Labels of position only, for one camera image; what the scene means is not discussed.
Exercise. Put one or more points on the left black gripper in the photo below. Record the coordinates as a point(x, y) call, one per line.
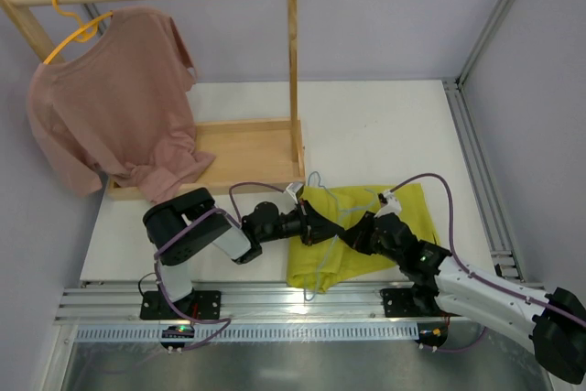
point(307, 222)

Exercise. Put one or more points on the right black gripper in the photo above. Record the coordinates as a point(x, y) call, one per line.
point(369, 232)

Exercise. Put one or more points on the yellow-green trousers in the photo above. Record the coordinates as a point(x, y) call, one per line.
point(343, 263)

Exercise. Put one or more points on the light blue wire hanger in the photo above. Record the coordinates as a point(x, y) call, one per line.
point(315, 180)

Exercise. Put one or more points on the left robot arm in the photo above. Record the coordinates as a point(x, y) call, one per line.
point(182, 227)

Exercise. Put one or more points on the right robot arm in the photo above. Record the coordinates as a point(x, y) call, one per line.
point(550, 325)

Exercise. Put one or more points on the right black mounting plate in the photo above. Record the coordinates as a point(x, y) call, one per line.
point(410, 303)

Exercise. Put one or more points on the black mounting plate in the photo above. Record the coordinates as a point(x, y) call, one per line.
point(410, 303)
point(199, 305)

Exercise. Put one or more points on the wooden clothes rack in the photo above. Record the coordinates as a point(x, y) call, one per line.
point(253, 127)

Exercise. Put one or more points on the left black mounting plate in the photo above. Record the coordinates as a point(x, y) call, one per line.
point(199, 305)

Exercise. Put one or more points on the pink t-shirt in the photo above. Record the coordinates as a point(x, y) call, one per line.
point(121, 109)

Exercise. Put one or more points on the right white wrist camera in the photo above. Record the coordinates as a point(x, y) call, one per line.
point(389, 204)

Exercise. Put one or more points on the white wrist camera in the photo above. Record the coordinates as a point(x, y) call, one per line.
point(295, 190)
point(389, 204)

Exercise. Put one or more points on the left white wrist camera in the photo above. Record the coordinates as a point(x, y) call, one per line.
point(295, 190)

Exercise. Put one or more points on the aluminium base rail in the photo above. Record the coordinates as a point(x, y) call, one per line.
point(111, 302)

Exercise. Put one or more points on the slotted cable duct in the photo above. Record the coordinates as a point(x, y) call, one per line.
point(251, 332)

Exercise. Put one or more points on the aluminium frame profile right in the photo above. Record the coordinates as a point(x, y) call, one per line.
point(467, 94)

